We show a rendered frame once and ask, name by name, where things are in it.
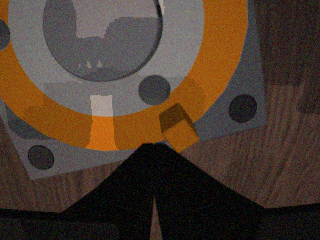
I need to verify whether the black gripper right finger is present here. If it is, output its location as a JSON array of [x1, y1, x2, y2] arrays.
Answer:
[[153, 143, 320, 240]]

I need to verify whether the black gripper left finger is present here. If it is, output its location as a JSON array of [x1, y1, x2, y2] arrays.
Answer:
[[0, 143, 156, 240]]

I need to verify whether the orange and grey round plate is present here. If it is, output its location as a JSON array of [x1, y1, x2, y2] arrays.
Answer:
[[0, 0, 248, 152]]

